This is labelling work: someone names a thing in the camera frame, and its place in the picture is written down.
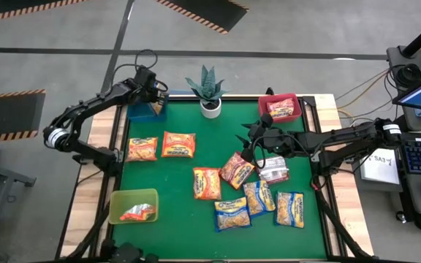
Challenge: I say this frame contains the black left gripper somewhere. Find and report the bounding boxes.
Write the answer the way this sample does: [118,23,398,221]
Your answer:
[136,81,170,107]

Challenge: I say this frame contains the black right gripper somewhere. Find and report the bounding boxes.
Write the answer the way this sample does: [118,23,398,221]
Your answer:
[235,121,298,164]

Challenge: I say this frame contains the blue Maruchan ramen pack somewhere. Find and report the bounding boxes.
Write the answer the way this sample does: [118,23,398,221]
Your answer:
[213,197,252,233]
[242,180,276,219]
[274,191,305,229]
[151,97,167,116]

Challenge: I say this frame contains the red Maruchan ramen pack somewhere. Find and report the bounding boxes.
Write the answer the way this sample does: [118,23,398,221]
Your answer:
[266,97,295,119]
[256,156,290,186]
[219,151,256,191]

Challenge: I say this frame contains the orange Maruchan ramen pack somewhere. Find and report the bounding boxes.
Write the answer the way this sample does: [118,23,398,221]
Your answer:
[192,167,222,201]
[125,137,159,162]
[119,203,156,222]
[161,131,197,159]

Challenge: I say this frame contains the blue plastic bin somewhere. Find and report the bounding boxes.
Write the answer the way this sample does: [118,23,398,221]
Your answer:
[126,91,168,123]

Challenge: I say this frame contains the red plastic bin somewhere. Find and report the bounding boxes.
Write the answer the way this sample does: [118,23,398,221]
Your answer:
[257,93,303,124]

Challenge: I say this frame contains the white plant pot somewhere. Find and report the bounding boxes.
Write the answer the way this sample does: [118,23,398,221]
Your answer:
[200,97,222,120]

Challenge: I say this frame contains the green succulent plant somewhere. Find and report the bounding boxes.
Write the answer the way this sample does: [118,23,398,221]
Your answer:
[184,64,229,107]

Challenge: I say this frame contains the black hazard-striped floor mat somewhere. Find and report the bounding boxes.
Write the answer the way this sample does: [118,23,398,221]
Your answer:
[0,89,47,143]
[154,0,250,36]
[0,0,91,23]

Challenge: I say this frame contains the yellow-green plastic bin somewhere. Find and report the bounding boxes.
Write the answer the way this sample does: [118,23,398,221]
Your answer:
[108,188,159,225]

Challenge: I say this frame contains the green table mat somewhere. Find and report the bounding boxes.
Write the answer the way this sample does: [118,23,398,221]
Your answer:
[107,99,328,261]

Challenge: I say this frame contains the white paper sign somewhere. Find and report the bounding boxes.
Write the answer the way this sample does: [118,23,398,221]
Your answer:
[359,145,401,186]

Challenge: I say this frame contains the grey equipment cart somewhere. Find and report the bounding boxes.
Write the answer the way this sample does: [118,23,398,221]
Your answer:
[385,45,421,235]

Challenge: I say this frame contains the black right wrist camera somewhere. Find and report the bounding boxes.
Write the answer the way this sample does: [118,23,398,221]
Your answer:
[259,113,276,129]

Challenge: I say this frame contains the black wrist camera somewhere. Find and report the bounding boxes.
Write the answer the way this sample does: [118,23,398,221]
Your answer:
[259,113,276,129]
[134,65,159,85]

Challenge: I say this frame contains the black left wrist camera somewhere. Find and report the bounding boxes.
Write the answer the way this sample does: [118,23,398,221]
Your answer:
[134,65,159,85]

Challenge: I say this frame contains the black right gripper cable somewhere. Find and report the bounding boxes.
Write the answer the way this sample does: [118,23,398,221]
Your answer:
[251,134,270,169]

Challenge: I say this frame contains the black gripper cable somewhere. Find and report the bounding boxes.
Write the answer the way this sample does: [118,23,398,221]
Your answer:
[113,49,159,75]
[251,134,270,169]

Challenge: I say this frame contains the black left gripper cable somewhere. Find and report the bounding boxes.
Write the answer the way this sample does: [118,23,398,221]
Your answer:
[113,49,159,75]

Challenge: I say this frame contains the black aluminium table frame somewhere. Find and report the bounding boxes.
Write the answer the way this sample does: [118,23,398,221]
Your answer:
[55,87,376,263]

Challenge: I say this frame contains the tan floor cable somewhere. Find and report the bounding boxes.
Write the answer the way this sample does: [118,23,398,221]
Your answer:
[336,68,398,121]

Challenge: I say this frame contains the coiled black cable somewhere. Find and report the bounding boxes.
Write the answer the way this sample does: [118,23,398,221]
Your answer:
[395,63,421,88]

